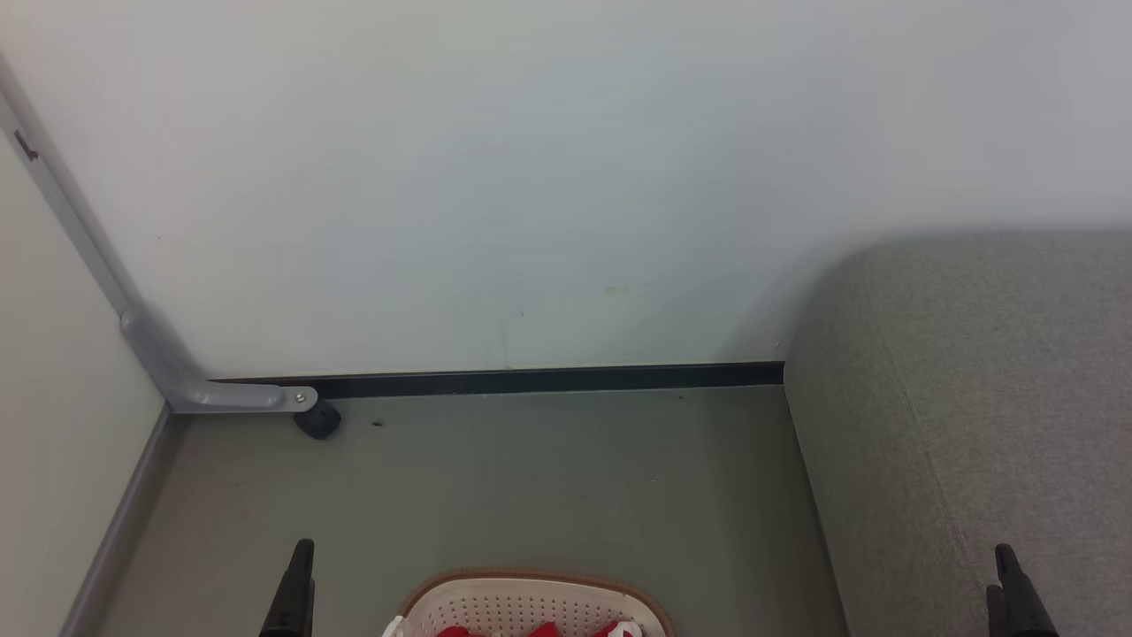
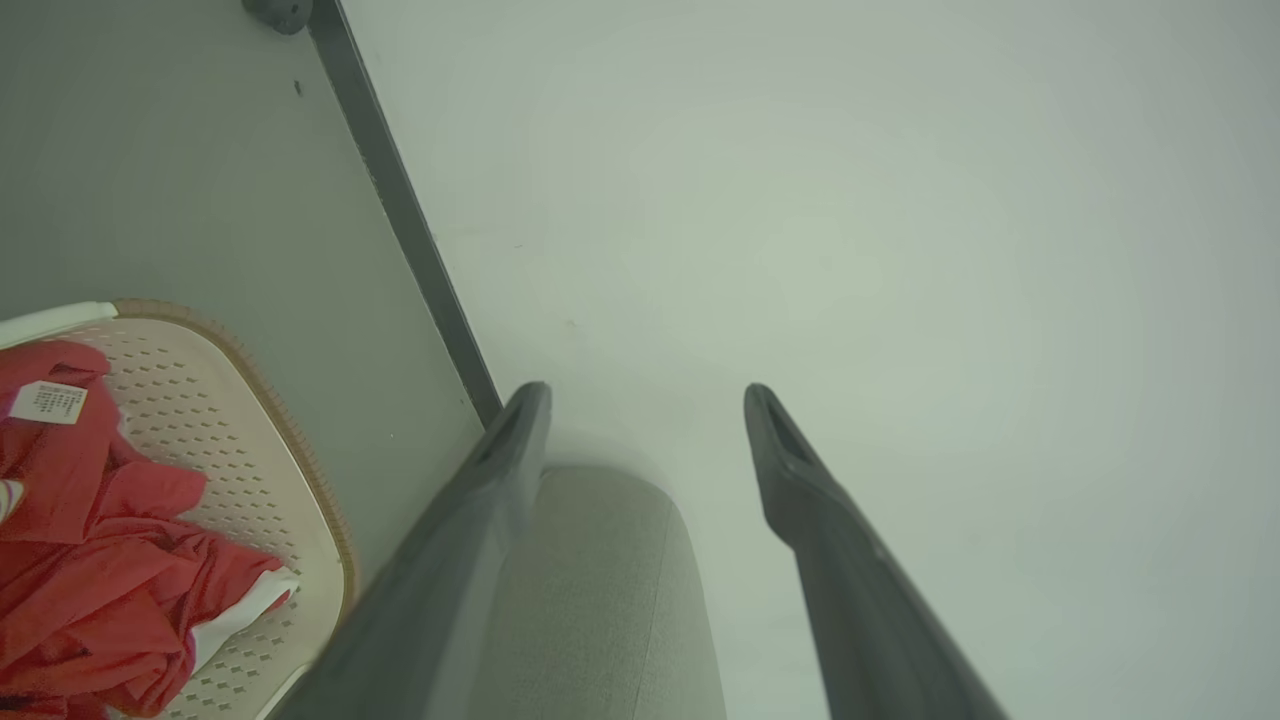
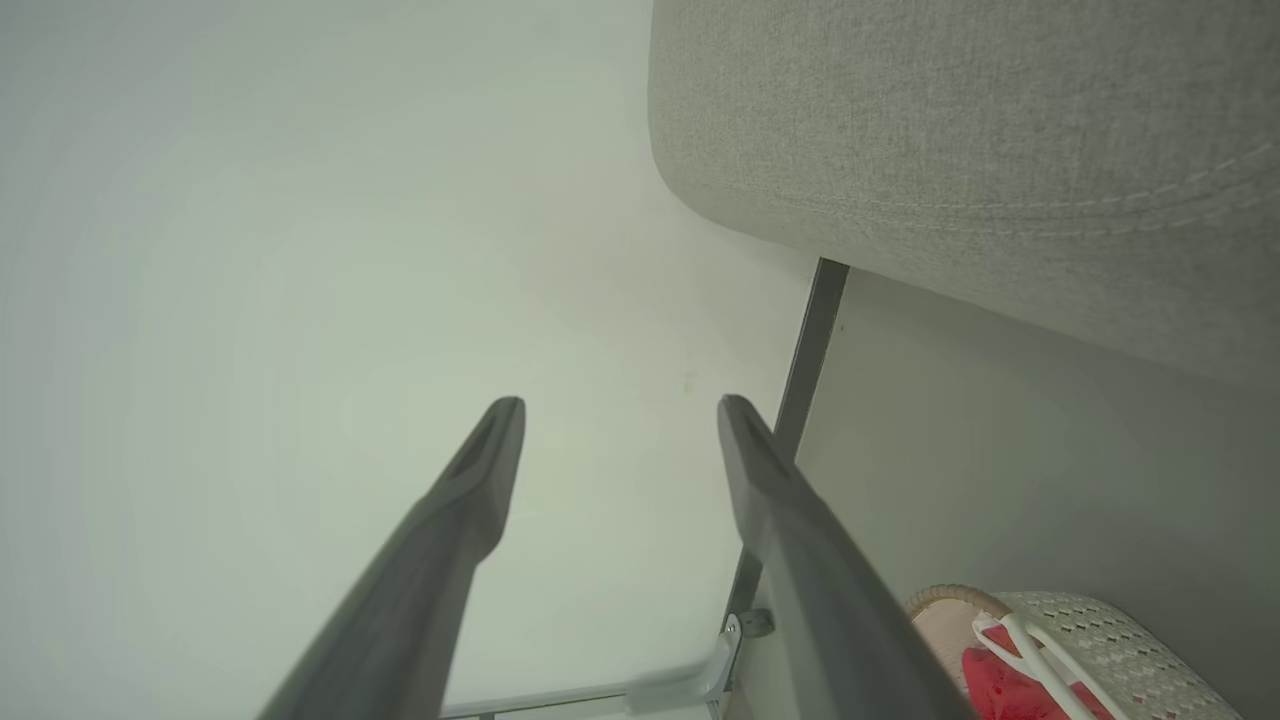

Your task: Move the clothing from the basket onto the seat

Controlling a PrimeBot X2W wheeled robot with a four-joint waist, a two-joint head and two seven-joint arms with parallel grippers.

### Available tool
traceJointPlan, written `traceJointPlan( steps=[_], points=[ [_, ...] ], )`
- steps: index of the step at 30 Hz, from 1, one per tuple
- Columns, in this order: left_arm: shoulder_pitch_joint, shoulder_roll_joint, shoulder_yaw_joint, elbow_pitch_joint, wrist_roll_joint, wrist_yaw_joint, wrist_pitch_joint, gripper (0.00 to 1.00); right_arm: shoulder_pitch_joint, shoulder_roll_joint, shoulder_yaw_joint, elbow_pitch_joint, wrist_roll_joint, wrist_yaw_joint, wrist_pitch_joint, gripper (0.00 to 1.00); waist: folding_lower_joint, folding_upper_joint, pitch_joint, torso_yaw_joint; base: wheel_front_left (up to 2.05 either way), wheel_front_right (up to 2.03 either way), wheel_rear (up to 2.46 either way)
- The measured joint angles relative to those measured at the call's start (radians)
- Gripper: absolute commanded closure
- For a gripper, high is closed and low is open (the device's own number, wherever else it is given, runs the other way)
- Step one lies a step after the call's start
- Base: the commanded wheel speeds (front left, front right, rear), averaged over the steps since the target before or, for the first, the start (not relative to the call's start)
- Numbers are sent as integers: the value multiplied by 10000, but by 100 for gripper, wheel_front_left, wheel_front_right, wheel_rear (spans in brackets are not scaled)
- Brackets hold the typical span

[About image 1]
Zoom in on black caster wheel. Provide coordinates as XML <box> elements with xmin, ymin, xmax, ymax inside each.
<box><xmin>293</xmin><ymin>398</ymin><xmax>343</xmax><ymax>441</ymax></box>

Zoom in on red garment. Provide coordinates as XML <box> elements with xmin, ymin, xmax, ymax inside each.
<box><xmin>434</xmin><ymin>619</ymin><xmax>645</xmax><ymax>637</ymax></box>

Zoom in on grey fabric sofa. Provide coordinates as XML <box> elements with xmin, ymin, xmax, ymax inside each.
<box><xmin>784</xmin><ymin>232</ymin><xmax>1132</xmax><ymax>637</ymax></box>

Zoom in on cream perforated laundry basket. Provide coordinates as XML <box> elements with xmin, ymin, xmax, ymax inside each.
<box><xmin>382</xmin><ymin>569</ymin><xmax>678</xmax><ymax>637</ymax></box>

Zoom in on grey skirting strip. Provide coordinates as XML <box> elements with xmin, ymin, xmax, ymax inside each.
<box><xmin>57</xmin><ymin>403</ymin><xmax>174</xmax><ymax>637</ymax></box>

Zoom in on grey metal stand leg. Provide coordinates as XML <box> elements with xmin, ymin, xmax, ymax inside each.
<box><xmin>0</xmin><ymin>53</ymin><xmax>319</xmax><ymax>416</ymax></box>

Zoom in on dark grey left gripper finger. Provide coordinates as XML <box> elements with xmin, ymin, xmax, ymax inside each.
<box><xmin>260</xmin><ymin>538</ymin><xmax>317</xmax><ymax>637</ymax></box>

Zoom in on black wall baseboard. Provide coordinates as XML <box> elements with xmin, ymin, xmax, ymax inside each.
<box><xmin>210</xmin><ymin>361</ymin><xmax>785</xmax><ymax>400</ymax></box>

